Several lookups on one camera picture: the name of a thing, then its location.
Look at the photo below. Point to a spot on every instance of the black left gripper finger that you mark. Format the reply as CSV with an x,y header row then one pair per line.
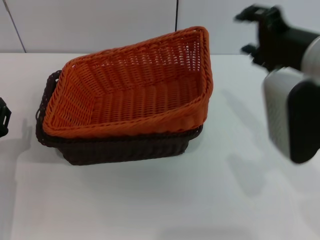
x,y
4,117

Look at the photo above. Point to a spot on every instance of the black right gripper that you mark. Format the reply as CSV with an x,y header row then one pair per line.
x,y
282,45

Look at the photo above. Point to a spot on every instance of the dark brown woven basket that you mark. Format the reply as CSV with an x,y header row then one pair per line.
x,y
112,153

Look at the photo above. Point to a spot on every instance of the orange woven basket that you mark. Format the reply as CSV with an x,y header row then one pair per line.
x,y
130,100

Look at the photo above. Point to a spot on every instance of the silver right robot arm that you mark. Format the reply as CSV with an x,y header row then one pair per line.
x,y
312,60

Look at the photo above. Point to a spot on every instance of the black vertical wall strip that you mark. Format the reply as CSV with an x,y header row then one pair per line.
x,y
176,12

